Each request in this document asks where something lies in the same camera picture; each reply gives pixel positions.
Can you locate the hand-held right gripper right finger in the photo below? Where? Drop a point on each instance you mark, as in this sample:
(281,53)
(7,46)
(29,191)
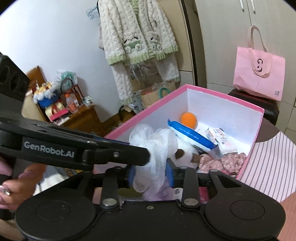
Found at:
(170,172)

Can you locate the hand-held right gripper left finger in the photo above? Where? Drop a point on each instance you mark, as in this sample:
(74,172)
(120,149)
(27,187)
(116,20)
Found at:
(131,177)

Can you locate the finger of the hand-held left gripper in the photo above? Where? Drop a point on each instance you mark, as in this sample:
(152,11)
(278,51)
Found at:
(120,155)
(111,141)

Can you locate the purple plush toy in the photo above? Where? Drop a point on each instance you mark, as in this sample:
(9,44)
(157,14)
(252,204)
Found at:
(159,193)

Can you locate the white panda plush toy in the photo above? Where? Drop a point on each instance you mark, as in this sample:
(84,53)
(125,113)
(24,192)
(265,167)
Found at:
(185,148)

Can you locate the white mesh bath sponge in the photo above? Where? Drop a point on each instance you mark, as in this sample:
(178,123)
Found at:
(152,148)

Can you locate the blue wet wipes pack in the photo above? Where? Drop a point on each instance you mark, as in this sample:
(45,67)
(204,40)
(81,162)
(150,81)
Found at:
(192,136)

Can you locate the floral fabric scrunchie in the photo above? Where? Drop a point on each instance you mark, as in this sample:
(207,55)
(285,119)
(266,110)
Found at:
(222,162)

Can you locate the orange ball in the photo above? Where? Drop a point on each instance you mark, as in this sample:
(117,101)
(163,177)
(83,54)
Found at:
(188,120)

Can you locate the white tissue pack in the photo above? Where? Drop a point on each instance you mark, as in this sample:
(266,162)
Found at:
(222,140)

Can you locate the pink cardboard box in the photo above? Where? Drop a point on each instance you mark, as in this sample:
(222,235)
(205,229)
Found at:
(222,109)

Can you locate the person's left hand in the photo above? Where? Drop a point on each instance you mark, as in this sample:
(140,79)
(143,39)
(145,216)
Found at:
(20,187)

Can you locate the wooden nightstand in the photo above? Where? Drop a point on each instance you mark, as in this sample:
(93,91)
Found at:
(83,115)

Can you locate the orange bottle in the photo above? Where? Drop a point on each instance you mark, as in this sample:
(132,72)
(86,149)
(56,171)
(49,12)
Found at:
(70,104)

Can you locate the blue white flower basket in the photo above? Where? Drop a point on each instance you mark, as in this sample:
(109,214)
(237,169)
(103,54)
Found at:
(47,95)

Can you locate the brown paper bag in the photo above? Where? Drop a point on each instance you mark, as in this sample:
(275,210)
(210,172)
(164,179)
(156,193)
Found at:
(150,97)

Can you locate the cream fleece robe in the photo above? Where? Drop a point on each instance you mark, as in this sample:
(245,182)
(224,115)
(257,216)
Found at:
(129,41)

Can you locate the beige canvas bag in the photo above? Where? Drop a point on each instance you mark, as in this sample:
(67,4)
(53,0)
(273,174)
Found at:
(101,39)

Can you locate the striped bed sheet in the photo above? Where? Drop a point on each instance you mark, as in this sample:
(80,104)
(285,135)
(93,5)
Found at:
(272,166)

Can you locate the dark suitcase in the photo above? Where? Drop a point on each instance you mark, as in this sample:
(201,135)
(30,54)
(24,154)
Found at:
(268,109)

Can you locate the blue clothes hangers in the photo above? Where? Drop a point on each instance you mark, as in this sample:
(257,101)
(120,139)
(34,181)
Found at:
(92,12)

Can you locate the pink tote bag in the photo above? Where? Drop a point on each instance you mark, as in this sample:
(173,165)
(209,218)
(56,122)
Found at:
(256,74)

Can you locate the grey three-door wardrobe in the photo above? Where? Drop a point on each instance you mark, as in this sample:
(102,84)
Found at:
(226,34)

